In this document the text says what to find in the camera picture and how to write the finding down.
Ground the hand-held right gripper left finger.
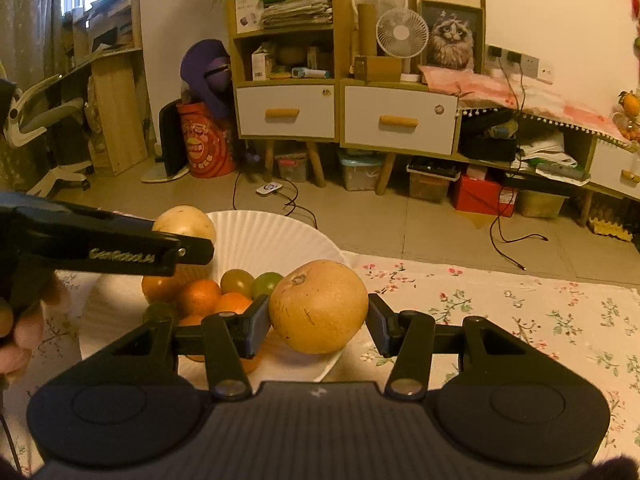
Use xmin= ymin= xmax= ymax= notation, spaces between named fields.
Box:
xmin=94 ymin=293 xmax=274 ymax=402

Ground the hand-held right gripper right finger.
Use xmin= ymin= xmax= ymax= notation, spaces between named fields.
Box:
xmin=366 ymin=293 xmax=547 ymax=399

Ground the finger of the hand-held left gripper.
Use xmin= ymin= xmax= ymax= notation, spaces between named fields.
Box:
xmin=16 ymin=221 xmax=216 ymax=277
xmin=0 ymin=191 xmax=154 ymax=234

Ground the green-brown tomato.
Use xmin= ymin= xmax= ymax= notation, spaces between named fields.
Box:
xmin=220 ymin=269 xmax=257 ymax=297

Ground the large tan pear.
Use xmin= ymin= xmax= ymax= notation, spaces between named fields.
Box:
xmin=269 ymin=260 xmax=370 ymax=356

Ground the white ribbed plate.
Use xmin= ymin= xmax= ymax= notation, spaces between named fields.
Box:
xmin=80 ymin=210 xmax=353 ymax=395

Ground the pale yellow round pear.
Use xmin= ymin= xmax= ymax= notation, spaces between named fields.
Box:
xmin=151 ymin=205 xmax=219 ymax=248

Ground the person's left hand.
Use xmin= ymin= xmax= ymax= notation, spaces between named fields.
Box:
xmin=0 ymin=276 xmax=69 ymax=387

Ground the orange mandarin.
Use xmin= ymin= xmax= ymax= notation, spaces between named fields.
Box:
xmin=212 ymin=292 xmax=253 ymax=316
xmin=176 ymin=280 xmax=222 ymax=317

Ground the white office chair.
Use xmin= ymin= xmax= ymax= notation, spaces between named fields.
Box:
xmin=2 ymin=72 xmax=96 ymax=198

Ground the white flat board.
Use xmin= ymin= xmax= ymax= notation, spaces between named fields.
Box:
xmin=141 ymin=164 xmax=191 ymax=184

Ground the wooden desk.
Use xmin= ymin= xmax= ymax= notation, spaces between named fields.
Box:
xmin=65 ymin=0 xmax=151 ymax=178

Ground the floral tablecloth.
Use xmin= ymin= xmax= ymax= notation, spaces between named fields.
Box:
xmin=0 ymin=255 xmax=640 ymax=466

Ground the black flat board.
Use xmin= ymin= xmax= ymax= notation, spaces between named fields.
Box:
xmin=158 ymin=100 xmax=191 ymax=177

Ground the clear box with black lid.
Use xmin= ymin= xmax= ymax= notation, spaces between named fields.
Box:
xmin=406 ymin=157 xmax=461 ymax=203

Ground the red printed barrel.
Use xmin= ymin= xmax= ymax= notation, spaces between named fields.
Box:
xmin=176 ymin=100 xmax=237 ymax=179

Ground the clear box with blue lid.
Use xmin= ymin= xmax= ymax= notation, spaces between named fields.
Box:
xmin=336 ymin=149 xmax=386 ymax=192

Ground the small clear storage box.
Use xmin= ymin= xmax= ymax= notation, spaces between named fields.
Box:
xmin=276 ymin=152 xmax=310 ymax=183

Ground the red box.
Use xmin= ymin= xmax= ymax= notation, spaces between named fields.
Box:
xmin=452 ymin=175 xmax=516 ymax=218

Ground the beige patterned curtain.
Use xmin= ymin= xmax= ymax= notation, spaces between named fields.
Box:
xmin=0 ymin=0 xmax=68 ymax=196

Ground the purple plush toy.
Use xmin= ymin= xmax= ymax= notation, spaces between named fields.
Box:
xmin=180 ymin=39 xmax=233 ymax=118

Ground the black bag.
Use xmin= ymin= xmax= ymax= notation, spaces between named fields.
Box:
xmin=459 ymin=110 xmax=518 ymax=161

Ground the tall wooden shelf cabinet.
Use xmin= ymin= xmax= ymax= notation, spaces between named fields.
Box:
xmin=227 ymin=0 xmax=353 ymax=188

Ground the low wooden drawer cabinet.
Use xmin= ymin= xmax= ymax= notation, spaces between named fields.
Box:
xmin=339 ymin=79 xmax=461 ymax=196

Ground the white carton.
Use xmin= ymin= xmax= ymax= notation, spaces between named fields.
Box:
xmin=250 ymin=44 xmax=277 ymax=81

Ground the white plastic bag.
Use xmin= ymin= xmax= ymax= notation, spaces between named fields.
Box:
xmin=517 ymin=130 xmax=581 ymax=163

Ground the yellow egg tray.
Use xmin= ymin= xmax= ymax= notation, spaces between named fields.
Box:
xmin=590 ymin=212 xmax=633 ymax=241

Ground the small brown box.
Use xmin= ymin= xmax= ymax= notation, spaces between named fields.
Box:
xmin=354 ymin=55 xmax=403 ymax=82

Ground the pink cloth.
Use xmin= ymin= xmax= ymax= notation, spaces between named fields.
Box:
xmin=417 ymin=64 xmax=638 ymax=151

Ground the white box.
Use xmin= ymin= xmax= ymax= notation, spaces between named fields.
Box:
xmin=235 ymin=0 xmax=266 ymax=28

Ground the long wooden cabinet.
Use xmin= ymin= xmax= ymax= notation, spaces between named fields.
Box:
xmin=457 ymin=105 xmax=640 ymax=226

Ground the cardboard tube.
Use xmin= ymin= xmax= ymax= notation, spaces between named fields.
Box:
xmin=356 ymin=3 xmax=378 ymax=58

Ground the framed cat picture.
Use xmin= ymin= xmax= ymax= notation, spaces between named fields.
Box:
xmin=411 ymin=0 xmax=487 ymax=75

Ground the stack of papers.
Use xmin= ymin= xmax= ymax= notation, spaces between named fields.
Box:
xmin=260 ymin=0 xmax=335 ymax=30

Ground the orange fruit decoration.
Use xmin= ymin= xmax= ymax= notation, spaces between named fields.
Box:
xmin=612 ymin=89 xmax=640 ymax=143

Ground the black cable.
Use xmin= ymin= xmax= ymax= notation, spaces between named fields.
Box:
xmin=489 ymin=60 xmax=551 ymax=273

